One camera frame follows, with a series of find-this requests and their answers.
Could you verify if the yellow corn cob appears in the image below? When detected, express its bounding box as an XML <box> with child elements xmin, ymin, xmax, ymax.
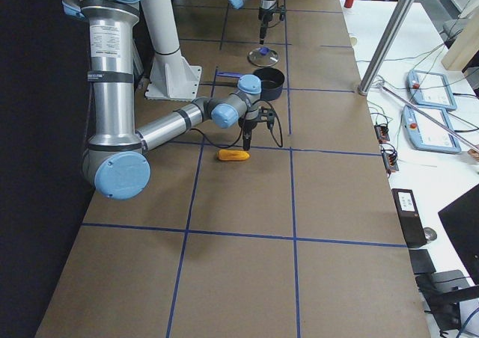
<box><xmin>217</xmin><ymin>149</ymin><xmax>250</xmax><ymax>162</ymax></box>

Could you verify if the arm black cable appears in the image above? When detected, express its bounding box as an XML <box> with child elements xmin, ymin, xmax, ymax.
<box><xmin>190</xmin><ymin>105</ymin><xmax>284</xmax><ymax>149</ymax></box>

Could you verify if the teach pendant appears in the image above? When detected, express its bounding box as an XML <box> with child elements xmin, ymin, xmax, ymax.
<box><xmin>406</xmin><ymin>70</ymin><xmax>457</xmax><ymax>111</ymax></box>
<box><xmin>402</xmin><ymin>106</ymin><xmax>461</xmax><ymax>154</ymax></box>

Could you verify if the lower orange connector block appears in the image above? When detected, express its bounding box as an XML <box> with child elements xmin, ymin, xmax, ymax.
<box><xmin>379</xmin><ymin>143</ymin><xmax>399</xmax><ymax>175</ymax></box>

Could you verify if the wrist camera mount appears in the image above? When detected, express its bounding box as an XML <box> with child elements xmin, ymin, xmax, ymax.
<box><xmin>258</xmin><ymin>107</ymin><xmax>276</xmax><ymax>130</ymax></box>
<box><xmin>271</xmin><ymin>5</ymin><xmax>286</xmax><ymax>22</ymax></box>

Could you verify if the glass pot lid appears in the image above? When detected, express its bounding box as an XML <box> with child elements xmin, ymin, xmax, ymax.
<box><xmin>247</xmin><ymin>46</ymin><xmax>279</xmax><ymax>67</ymax></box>

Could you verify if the upper orange connector block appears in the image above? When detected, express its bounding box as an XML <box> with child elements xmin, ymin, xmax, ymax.
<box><xmin>374</xmin><ymin>123</ymin><xmax>390</xmax><ymax>144</ymax></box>

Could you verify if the aluminium frame post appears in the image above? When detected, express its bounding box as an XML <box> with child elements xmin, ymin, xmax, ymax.
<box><xmin>358</xmin><ymin>0</ymin><xmax>415</xmax><ymax>96</ymax></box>

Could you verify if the black monitor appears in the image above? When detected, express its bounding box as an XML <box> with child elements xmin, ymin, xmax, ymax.
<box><xmin>439</xmin><ymin>191</ymin><xmax>478</xmax><ymax>283</ymax></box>

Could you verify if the orange connector block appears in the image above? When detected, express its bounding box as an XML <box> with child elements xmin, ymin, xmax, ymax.
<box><xmin>379</xmin><ymin>143</ymin><xmax>399</xmax><ymax>175</ymax></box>
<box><xmin>374</xmin><ymin>123</ymin><xmax>390</xmax><ymax>144</ymax></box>

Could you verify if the lower teach pendant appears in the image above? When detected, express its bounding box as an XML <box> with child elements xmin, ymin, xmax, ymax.
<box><xmin>402</xmin><ymin>106</ymin><xmax>461</xmax><ymax>154</ymax></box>

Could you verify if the diagonal metal rod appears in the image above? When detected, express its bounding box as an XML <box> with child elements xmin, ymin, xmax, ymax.
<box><xmin>377</xmin><ymin>84</ymin><xmax>478</xmax><ymax>153</ymax></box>

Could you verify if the blue saucepan with handle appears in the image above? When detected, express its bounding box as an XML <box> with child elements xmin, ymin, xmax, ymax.
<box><xmin>216</xmin><ymin>67</ymin><xmax>286</xmax><ymax>101</ymax></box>

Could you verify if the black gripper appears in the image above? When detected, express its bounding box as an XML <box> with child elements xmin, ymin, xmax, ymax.
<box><xmin>238</xmin><ymin>117</ymin><xmax>260</xmax><ymax>151</ymax></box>
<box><xmin>258</xmin><ymin>7</ymin><xmax>274</xmax><ymax>44</ymax></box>

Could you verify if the white pillar mount base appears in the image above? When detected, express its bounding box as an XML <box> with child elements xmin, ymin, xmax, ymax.
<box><xmin>145</xmin><ymin>51</ymin><xmax>202</xmax><ymax>102</ymax></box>

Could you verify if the black power box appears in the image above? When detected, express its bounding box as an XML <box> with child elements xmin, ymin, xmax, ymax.
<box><xmin>391</xmin><ymin>188</ymin><xmax>427</xmax><ymax>248</ymax></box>

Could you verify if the upper teach pendant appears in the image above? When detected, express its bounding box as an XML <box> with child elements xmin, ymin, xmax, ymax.
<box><xmin>406</xmin><ymin>70</ymin><xmax>457</xmax><ymax>111</ymax></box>

